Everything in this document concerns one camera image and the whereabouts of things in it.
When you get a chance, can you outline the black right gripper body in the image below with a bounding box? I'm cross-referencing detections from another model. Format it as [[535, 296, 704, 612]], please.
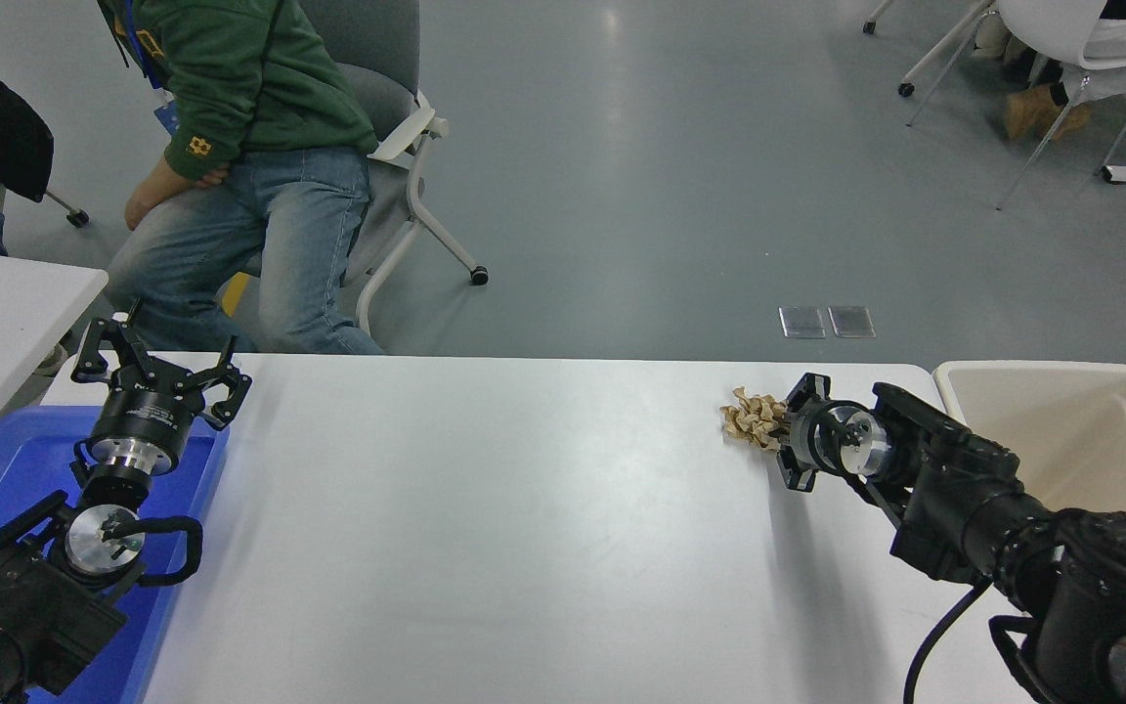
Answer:
[[780, 399, 843, 472]]

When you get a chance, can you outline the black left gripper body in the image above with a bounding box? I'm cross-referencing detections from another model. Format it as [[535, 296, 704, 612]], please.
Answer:
[[89, 376, 200, 453]]

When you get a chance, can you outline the tan paper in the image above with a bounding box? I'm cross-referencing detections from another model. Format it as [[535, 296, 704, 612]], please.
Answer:
[[719, 386, 789, 453]]

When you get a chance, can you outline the person with tan boots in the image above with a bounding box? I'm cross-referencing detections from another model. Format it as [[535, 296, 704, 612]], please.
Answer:
[[974, 0, 1126, 141]]

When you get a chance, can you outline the chair base with casters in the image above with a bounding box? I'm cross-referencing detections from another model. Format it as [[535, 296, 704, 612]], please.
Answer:
[[864, 0, 999, 99]]

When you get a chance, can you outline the seated person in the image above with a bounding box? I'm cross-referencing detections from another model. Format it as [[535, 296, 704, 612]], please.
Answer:
[[99, 0, 388, 355]]

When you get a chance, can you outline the white shell chair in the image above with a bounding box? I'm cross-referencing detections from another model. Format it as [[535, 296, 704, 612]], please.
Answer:
[[907, 0, 1126, 211]]

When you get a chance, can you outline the white side table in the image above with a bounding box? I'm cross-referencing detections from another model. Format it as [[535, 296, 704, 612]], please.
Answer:
[[0, 248, 109, 465]]

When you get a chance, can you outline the blue plastic tray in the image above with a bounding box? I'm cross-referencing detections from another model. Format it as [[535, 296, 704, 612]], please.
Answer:
[[0, 406, 232, 704]]

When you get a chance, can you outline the metal floor plate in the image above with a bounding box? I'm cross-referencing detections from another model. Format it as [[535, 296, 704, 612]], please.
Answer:
[[829, 305, 877, 339], [780, 306, 827, 340]]

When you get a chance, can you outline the white grey office chair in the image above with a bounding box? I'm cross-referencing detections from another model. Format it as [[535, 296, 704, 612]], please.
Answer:
[[221, 0, 490, 338]]

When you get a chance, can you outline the person's left hand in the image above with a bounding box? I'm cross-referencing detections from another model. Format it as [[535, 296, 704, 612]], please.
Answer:
[[123, 156, 195, 233]]

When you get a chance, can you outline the large pale plastic bin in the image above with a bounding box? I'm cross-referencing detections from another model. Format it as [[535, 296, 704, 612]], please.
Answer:
[[932, 360, 1126, 529]]

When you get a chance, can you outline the chair with black caster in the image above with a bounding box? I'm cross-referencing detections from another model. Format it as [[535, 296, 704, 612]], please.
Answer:
[[0, 181, 92, 229]]

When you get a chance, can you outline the blue lanyard badge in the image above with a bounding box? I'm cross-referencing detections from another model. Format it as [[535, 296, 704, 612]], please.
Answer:
[[128, 0, 183, 136]]

